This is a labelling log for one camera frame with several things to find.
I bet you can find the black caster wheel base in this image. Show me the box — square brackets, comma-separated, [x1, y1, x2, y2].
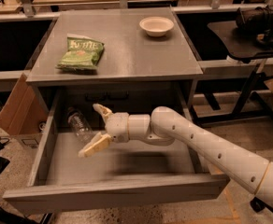
[250, 197, 273, 213]

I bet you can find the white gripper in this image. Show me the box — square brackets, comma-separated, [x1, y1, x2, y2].
[79, 104, 129, 158]

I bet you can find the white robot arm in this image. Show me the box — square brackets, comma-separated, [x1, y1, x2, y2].
[79, 104, 273, 208]

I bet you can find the brown cardboard box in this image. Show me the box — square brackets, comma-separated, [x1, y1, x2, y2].
[0, 74, 48, 148]

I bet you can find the open grey top drawer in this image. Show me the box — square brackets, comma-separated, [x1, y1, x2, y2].
[4, 91, 229, 214]

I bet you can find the clear plastic water bottle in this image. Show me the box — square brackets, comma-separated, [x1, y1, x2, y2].
[67, 106, 93, 145]

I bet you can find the white paper bowl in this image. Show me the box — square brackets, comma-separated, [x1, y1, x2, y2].
[139, 17, 174, 37]

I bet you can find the black device on table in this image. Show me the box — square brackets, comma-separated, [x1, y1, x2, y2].
[236, 7, 273, 48]

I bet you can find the green Kettle chips bag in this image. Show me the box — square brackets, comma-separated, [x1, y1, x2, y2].
[56, 34, 105, 71]

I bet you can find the grey cabinet with top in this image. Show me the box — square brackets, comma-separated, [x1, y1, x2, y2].
[26, 7, 204, 129]

